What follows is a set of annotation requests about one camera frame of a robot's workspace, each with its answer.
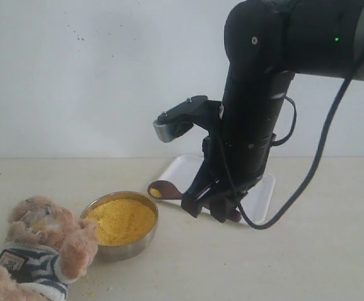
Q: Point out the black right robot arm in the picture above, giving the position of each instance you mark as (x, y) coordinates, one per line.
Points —
(267, 43)

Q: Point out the dark brown wooden spoon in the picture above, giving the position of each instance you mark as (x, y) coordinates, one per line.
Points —
(164, 190)

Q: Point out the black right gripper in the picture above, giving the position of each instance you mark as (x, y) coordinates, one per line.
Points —
(228, 171)

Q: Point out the beige teddy bear striped shirt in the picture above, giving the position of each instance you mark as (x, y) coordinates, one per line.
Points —
(46, 249)

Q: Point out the steel bowl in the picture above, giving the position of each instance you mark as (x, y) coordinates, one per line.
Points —
(123, 252)

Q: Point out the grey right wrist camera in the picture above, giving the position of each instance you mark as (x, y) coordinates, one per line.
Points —
(178, 120)

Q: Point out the yellow millet grains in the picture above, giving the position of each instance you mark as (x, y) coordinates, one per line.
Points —
(122, 221)

